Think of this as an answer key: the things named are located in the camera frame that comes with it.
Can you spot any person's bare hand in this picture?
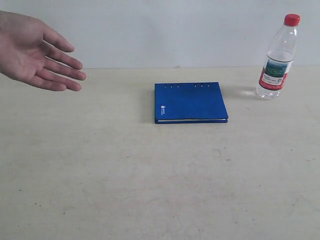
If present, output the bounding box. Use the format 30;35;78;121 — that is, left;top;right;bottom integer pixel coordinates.
0;11;86;92

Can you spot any blue ring binder notebook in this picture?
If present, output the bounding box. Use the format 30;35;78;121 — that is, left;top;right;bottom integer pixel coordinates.
154;82;229;124

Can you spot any clear water bottle red cap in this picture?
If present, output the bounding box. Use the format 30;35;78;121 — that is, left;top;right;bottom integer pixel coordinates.
256;13;301;100

